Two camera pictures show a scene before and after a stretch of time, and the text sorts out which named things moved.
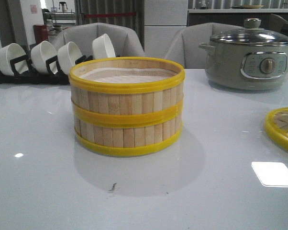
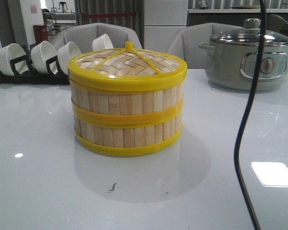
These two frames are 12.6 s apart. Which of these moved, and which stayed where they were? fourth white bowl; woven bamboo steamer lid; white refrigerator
Moved: woven bamboo steamer lid
Stayed: fourth white bowl; white refrigerator
